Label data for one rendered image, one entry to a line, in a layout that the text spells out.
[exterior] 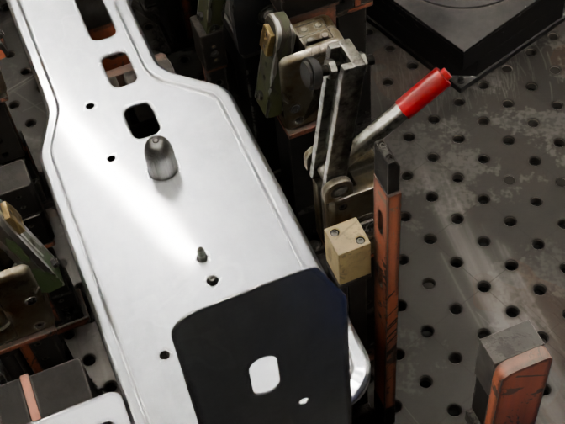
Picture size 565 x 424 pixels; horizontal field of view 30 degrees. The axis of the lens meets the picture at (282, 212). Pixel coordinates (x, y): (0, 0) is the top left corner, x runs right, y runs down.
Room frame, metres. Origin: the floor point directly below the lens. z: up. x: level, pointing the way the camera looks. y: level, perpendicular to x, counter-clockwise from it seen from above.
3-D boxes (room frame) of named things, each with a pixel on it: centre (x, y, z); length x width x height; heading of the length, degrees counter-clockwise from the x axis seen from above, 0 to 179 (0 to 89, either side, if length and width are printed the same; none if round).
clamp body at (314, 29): (0.82, -0.05, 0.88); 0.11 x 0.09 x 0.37; 107
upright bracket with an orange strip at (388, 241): (0.55, -0.09, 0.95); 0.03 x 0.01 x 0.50; 17
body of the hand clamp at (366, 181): (0.65, -0.07, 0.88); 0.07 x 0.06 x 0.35; 107
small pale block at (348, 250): (0.56, -0.06, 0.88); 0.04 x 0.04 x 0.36; 17
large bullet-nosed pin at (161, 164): (0.72, 0.12, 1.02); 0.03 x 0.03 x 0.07
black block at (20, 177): (0.74, 0.30, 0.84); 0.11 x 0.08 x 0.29; 107
